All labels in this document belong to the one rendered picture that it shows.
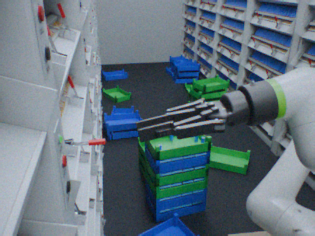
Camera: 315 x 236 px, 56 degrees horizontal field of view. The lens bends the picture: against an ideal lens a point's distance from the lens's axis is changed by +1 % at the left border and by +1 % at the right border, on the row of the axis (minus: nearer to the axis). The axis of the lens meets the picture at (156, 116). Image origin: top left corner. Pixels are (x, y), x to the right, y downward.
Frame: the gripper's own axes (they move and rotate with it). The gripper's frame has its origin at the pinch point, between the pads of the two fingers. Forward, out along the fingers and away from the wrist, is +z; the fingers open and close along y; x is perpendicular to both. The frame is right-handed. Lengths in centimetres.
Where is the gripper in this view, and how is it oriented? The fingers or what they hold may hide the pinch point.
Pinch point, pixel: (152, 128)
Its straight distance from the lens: 63.7
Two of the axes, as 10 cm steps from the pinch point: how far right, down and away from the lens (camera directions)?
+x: -1.7, -8.8, -4.5
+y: -1.8, -4.2, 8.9
